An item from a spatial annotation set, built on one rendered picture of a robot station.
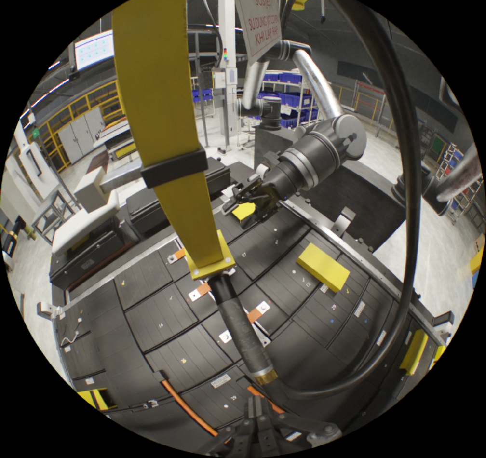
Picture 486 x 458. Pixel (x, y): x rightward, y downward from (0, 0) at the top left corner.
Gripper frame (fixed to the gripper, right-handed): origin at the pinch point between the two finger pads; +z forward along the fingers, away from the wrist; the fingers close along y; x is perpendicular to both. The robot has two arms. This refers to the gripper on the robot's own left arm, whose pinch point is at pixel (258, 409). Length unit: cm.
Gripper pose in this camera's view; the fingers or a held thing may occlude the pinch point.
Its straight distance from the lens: 21.8
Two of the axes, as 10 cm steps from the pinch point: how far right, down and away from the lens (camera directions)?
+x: -4.5, -8.4, 3.0
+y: 8.9, -4.3, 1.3
